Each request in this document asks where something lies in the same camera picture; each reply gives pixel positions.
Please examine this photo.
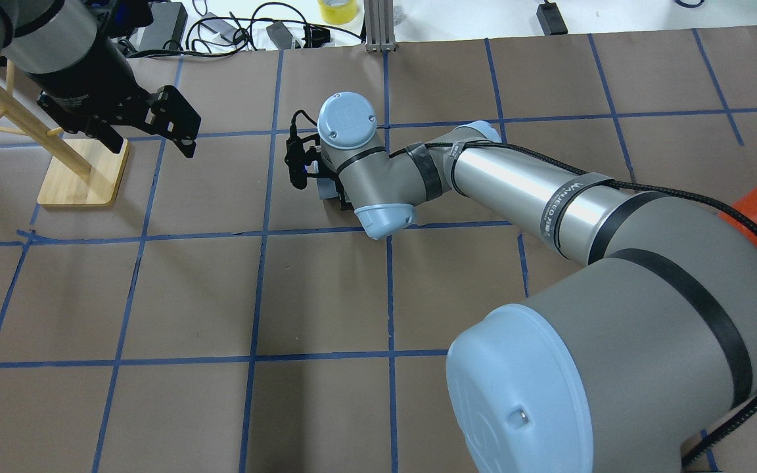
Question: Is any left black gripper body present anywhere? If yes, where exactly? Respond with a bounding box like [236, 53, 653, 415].
[25, 31, 155, 132]

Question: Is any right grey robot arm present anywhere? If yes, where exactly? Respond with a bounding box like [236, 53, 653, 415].
[317, 91, 757, 472]

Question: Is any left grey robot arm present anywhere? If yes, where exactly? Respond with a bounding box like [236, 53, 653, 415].
[0, 1, 201, 158]

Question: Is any wooden cup stand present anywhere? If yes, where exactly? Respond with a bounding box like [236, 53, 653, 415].
[0, 60, 130, 208]

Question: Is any black power adapter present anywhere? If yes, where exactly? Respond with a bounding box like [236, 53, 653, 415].
[138, 2, 187, 51]

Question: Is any yellow tape roll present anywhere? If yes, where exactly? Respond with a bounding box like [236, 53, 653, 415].
[317, 0, 358, 25]

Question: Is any small black adapter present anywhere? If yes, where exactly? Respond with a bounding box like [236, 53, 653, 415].
[536, 1, 568, 36]

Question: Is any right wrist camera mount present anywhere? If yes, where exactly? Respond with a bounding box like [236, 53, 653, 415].
[285, 110, 338, 191]

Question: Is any black cable bundle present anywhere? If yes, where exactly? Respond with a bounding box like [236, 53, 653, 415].
[185, 2, 363, 58]

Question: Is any aluminium frame post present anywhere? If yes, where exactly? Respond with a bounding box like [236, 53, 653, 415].
[363, 0, 397, 52]

